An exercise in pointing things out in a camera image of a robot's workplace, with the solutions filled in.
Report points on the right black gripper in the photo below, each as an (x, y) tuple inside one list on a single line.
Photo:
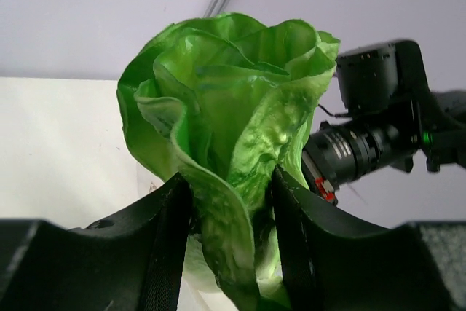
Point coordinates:
[(383, 87)]

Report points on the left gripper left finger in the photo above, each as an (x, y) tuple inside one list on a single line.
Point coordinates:
[(130, 260)]

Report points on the green plastic lettuce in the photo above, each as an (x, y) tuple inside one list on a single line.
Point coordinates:
[(223, 101)]

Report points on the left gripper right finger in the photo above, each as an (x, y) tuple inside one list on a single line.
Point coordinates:
[(332, 260)]

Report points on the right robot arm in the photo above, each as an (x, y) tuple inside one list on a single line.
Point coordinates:
[(445, 118)]

